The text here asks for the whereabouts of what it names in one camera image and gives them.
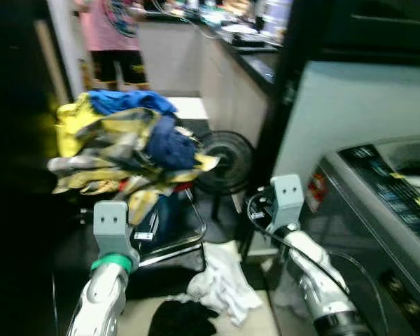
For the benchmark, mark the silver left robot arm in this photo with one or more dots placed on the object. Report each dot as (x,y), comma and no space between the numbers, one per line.
(101,301)

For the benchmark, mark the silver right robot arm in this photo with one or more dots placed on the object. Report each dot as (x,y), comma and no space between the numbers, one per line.
(315,280)

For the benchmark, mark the grey top-load washing machine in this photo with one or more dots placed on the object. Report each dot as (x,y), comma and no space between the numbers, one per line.
(357,238)

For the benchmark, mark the black round fan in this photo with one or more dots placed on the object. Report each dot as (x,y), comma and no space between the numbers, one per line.
(231,157)

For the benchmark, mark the white cloth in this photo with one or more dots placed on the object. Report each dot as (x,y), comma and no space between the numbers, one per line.
(224,280)

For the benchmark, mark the navy blue garment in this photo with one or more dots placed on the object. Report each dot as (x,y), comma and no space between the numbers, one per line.
(169,147)

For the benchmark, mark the beige counter with black top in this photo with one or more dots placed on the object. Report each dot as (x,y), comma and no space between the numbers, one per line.
(224,91)

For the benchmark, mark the black cloth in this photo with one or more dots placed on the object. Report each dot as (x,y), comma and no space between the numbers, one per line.
(182,320)

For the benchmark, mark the bright blue garment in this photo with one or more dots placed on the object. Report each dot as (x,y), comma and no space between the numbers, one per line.
(129,101)

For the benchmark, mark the yellow patterned garment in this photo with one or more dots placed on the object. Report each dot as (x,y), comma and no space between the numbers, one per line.
(105,140)

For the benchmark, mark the white dish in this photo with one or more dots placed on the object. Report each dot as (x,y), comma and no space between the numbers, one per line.
(239,29)

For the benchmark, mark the person in pink shirt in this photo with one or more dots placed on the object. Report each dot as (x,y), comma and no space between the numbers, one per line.
(108,31)

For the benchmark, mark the light wooden plank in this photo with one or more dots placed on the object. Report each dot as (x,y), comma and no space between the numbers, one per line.
(50,59)

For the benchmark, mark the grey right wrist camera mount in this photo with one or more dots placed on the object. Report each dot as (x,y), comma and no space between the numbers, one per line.
(288,199)

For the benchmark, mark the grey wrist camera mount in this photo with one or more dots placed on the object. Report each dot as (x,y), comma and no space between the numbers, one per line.
(288,199)
(112,227)

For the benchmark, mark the dark laundry basket chrome frame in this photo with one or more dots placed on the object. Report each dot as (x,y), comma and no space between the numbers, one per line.
(169,220)

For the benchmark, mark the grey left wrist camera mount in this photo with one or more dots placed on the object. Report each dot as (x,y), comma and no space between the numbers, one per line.
(112,227)

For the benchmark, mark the black wall cabinet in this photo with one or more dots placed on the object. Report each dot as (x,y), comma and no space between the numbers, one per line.
(378,28)

